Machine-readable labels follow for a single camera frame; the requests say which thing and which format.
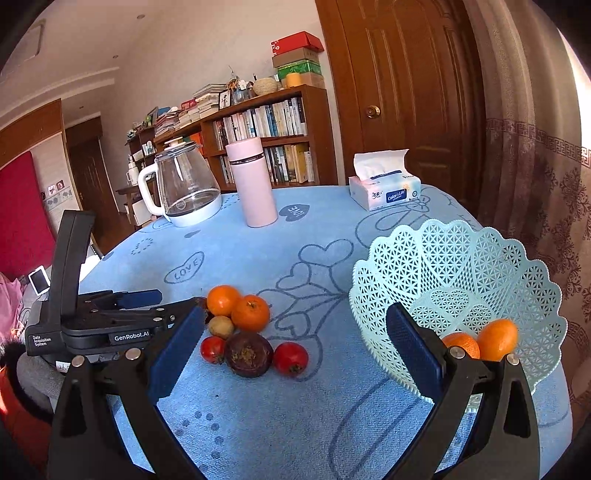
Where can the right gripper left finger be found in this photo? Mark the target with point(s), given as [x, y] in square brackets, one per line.
[85, 442]

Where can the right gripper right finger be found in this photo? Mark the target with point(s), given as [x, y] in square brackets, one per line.
[504, 440]

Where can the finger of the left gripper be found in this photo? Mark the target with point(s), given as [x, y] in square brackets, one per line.
[143, 323]
[108, 299]

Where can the red tomato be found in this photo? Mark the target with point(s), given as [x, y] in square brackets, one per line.
[290, 359]
[212, 349]

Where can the smooth orange fruit back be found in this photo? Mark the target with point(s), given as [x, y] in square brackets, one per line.
[221, 300]

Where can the smooth orange fruit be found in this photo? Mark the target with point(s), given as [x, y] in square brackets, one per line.
[497, 339]
[221, 300]

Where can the mandarin orange with stem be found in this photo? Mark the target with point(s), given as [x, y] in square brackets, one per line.
[250, 313]

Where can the large dark passion fruit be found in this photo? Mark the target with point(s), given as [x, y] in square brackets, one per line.
[248, 354]

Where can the large front orange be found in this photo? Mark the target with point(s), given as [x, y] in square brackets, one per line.
[464, 341]

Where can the grey gloved left hand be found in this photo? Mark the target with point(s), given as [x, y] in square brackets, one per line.
[40, 381]

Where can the white phone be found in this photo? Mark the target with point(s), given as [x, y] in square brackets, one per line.
[39, 280]

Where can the small wooden side table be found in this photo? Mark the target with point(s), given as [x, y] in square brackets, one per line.
[130, 193]

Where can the blue patterned tablecloth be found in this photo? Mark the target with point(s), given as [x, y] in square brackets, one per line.
[344, 417]

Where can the mint lattice fruit basket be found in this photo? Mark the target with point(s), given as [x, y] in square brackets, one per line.
[453, 278]

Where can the pink thermos bottle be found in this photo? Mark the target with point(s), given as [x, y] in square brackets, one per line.
[252, 181]

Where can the wooden bookshelf with books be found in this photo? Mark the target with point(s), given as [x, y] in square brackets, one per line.
[293, 125]

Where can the tissue pack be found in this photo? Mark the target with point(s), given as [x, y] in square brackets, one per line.
[382, 179]

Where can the stacked coloured boxes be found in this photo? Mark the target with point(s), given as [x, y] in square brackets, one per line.
[296, 58]

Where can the brown wooden door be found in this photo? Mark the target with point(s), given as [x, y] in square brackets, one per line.
[407, 75]

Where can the patterned beige curtain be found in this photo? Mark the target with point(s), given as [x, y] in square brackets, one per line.
[536, 185]

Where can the glass kettle white handle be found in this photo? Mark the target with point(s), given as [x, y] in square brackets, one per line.
[179, 185]

